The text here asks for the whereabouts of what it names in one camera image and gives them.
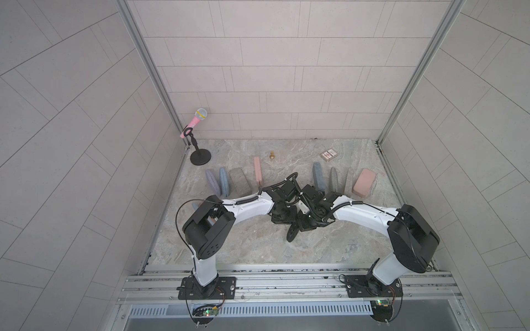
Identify blue case pink glasses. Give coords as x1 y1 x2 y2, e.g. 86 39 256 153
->
208 214 217 226

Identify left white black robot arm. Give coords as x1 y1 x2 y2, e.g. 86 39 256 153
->
177 172 300 289

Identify teal folding glasses case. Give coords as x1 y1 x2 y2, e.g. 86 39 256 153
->
343 168 355 197

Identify pink toy microphone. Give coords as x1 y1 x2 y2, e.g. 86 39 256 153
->
180 108 208 139

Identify small pink card box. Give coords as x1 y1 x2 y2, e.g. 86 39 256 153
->
320 148 339 162

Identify beige glasses case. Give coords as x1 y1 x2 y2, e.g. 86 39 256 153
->
330 167 340 193

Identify black tan case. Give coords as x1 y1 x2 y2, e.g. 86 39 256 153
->
287 223 300 243

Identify pink grey case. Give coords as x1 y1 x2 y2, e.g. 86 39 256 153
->
253 157 263 188

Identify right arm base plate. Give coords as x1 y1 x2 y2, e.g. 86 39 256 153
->
339 274 403 299

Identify circuit board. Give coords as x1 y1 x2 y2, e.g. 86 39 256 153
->
370 300 393 323
192 305 219 318

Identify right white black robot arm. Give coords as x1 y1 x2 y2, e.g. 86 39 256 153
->
287 192 440 289

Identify right circuit board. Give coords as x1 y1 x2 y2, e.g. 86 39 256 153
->
370 300 393 323

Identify aluminium rail frame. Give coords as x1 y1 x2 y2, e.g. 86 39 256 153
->
105 264 477 330

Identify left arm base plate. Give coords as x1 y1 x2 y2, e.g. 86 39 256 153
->
177 276 237 300

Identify left circuit board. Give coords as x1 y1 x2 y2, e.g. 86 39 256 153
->
192 305 219 318

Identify black microphone stand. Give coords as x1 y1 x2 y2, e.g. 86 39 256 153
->
183 127 212 166

